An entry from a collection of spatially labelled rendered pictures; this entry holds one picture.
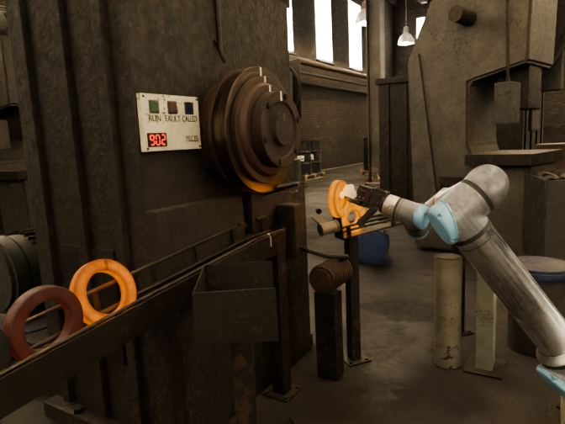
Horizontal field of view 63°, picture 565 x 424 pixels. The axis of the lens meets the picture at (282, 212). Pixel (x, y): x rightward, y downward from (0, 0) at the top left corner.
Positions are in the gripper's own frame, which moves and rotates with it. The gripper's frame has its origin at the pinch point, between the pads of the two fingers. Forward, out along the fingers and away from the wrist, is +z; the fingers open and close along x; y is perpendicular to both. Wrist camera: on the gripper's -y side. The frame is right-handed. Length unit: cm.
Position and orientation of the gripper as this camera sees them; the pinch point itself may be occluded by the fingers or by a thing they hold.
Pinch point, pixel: (339, 194)
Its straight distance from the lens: 192.3
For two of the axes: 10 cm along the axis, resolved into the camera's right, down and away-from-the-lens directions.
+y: 2.0, -9.4, -2.9
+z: -8.3, -3.2, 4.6
